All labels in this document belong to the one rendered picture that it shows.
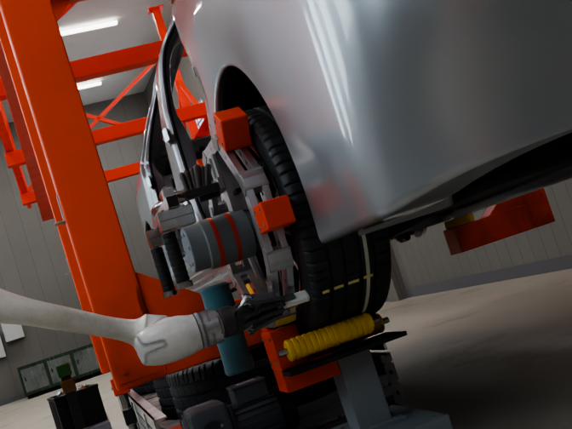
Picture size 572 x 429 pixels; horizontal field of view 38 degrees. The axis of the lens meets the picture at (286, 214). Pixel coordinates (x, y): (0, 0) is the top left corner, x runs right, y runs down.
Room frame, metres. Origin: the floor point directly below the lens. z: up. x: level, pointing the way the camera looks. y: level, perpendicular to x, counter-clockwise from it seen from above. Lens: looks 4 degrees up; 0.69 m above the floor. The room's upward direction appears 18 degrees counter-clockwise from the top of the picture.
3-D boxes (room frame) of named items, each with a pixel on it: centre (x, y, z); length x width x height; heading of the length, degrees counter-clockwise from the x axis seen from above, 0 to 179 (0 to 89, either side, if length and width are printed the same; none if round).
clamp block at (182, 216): (2.13, 0.27, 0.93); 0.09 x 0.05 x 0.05; 106
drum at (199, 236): (2.33, 0.19, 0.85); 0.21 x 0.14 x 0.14; 106
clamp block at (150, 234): (2.45, 0.36, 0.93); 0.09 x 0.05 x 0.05; 106
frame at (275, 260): (2.35, 0.12, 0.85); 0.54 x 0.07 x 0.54; 16
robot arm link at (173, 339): (2.07, 0.37, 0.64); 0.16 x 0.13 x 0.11; 106
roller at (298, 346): (2.26, -0.01, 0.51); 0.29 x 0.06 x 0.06; 106
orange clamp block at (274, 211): (2.04, 0.03, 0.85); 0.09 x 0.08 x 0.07; 16
